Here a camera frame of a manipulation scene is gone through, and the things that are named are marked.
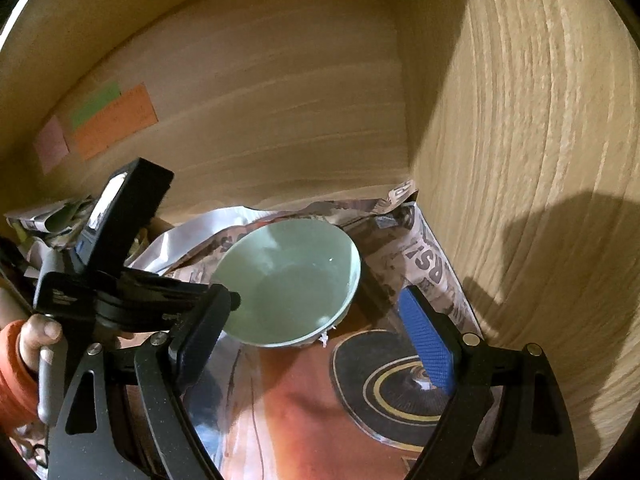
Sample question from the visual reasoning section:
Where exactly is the light green bowl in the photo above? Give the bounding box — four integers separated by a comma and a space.
210, 218, 362, 349

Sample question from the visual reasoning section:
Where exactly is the pile of folded papers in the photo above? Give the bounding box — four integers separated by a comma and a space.
4, 196, 103, 252

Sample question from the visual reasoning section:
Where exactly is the person's left forearm orange sleeve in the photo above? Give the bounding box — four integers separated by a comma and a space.
0, 320, 42, 433

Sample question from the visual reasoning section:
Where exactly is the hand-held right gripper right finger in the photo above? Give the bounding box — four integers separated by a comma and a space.
398, 285, 581, 480

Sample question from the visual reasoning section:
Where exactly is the crumpled newspaper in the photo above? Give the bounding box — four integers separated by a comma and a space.
345, 177, 482, 338

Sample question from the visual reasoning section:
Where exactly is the person's left hand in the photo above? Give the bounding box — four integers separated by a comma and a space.
17, 312, 66, 376

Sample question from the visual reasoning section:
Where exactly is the orange sticky note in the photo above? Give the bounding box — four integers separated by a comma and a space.
72, 82, 159, 162

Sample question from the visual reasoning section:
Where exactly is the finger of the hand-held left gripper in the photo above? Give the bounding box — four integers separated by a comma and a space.
100, 291, 244, 333
117, 266, 213, 295

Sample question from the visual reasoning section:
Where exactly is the pink sticky note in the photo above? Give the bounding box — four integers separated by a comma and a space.
33, 115, 70, 175

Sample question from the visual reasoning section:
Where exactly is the grey glossy paper sheet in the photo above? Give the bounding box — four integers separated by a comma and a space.
127, 205, 281, 286

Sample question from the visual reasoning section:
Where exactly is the green sticky note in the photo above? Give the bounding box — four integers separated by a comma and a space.
70, 81, 123, 129

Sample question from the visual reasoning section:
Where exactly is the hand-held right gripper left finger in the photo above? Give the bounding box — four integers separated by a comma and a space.
47, 284, 236, 480

